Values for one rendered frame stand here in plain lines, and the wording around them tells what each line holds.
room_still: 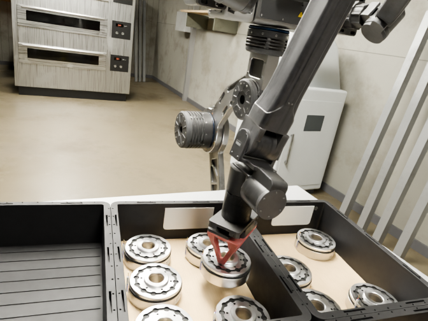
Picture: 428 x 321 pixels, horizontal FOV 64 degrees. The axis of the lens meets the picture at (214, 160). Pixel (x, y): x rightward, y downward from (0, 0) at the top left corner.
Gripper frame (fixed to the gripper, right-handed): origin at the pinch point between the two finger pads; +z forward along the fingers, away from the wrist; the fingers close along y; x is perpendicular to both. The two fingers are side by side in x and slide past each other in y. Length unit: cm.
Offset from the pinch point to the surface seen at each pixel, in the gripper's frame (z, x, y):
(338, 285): 7.9, -21.8, 17.7
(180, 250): 8.4, 13.4, 4.5
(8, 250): 8.7, 41.4, -19.9
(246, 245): 0.8, -1.6, 6.8
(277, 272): -2.1, -10.9, -1.3
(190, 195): 22, 40, 54
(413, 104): -15, -32, 224
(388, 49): -49, -2, 278
